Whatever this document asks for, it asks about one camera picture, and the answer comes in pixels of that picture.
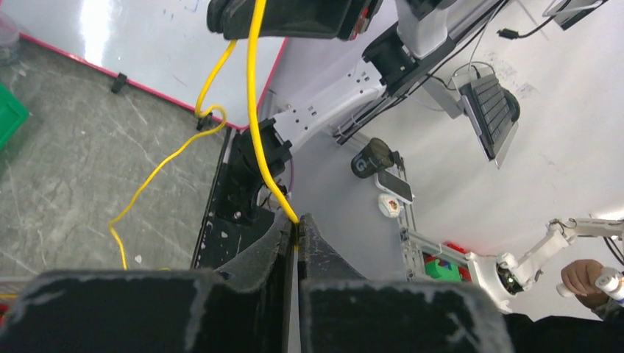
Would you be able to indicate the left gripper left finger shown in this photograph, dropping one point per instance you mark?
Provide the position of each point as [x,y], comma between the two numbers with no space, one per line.
[240,307]

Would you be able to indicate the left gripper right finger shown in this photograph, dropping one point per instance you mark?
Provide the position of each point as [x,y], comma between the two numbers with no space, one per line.
[342,311]

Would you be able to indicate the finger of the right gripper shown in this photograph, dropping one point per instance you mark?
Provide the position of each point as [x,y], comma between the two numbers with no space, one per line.
[319,19]

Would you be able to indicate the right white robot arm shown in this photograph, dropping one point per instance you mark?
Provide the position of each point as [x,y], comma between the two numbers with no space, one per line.
[398,60]

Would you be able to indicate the operator hand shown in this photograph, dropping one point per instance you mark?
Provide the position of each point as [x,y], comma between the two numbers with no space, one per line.
[579,277]

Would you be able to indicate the pink framed whiteboard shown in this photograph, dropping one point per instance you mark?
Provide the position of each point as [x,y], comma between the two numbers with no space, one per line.
[163,47]

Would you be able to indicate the small white round object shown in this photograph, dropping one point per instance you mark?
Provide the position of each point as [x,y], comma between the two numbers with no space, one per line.
[389,205]

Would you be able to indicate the white smartphone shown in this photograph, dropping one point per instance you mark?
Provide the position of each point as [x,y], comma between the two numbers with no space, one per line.
[392,184]

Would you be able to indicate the green plastic bin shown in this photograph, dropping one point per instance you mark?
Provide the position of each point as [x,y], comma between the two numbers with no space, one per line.
[13,115]

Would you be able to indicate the black keyboard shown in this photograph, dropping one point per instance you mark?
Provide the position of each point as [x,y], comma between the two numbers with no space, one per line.
[494,113]

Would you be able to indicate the aluminium frame rail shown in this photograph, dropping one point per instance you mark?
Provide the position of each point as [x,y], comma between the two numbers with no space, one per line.
[377,246]

